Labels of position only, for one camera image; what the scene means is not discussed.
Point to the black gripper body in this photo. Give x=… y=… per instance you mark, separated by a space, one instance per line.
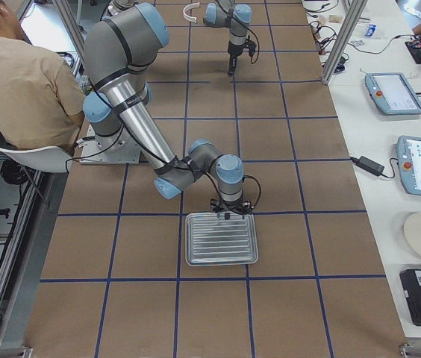
x=234 y=52
x=228 y=207

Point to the white chair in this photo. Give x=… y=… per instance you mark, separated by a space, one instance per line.
x=51 y=159

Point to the white curved plastic bracket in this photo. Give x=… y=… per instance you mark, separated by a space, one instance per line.
x=187 y=12

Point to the far teach pendant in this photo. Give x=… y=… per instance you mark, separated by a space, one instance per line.
x=392 y=94

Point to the person in beige shirt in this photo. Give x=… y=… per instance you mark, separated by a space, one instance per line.
x=41 y=103

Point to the black power adapter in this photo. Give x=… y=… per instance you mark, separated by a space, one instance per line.
x=368 y=165

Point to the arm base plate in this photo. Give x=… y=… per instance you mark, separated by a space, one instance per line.
x=117 y=149

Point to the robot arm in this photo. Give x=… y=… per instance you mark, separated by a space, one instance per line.
x=236 y=18
x=117 y=53

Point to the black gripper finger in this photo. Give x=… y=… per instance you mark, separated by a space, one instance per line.
x=230 y=67
x=234 y=60

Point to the aluminium frame post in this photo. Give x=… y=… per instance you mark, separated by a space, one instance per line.
x=346 y=29

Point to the ribbed metal tray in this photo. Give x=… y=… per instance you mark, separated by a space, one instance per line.
x=220 y=239

